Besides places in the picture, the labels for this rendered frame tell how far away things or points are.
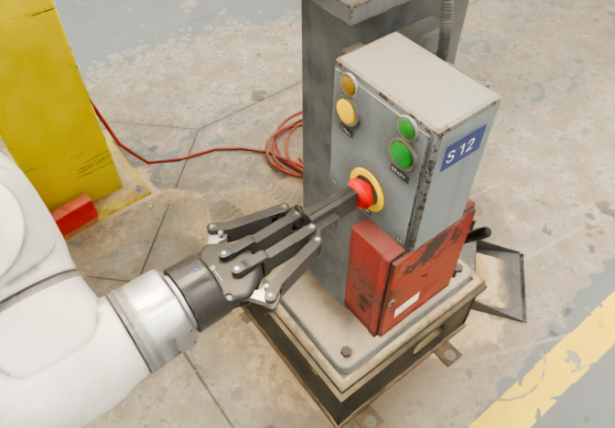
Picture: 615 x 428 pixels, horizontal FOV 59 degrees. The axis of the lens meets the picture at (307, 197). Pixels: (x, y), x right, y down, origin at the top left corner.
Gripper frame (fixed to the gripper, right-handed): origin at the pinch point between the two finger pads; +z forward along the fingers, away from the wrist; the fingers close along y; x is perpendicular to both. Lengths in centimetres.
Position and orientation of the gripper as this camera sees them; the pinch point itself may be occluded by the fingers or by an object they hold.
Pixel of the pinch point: (330, 210)
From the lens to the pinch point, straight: 64.3
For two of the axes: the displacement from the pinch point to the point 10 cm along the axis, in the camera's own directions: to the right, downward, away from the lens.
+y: 6.2, 5.9, -5.2
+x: 0.0, -6.7, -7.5
